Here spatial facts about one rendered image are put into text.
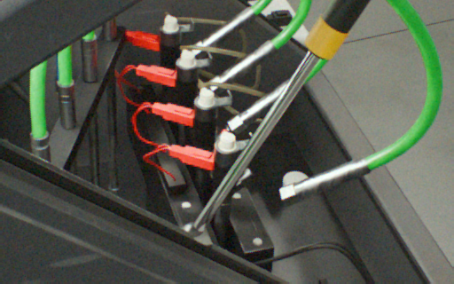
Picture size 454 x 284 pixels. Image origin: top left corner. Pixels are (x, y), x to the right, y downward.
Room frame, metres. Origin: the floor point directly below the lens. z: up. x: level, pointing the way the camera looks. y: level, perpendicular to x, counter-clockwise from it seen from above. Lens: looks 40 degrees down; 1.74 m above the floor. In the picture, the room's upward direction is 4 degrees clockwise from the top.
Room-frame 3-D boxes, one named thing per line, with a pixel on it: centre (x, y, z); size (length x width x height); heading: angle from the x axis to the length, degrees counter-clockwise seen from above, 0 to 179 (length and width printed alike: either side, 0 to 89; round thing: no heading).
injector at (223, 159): (0.76, -0.01, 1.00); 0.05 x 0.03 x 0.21; 110
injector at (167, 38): (0.98, 0.07, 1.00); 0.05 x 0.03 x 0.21; 110
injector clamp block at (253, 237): (0.87, 0.04, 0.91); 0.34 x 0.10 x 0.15; 20
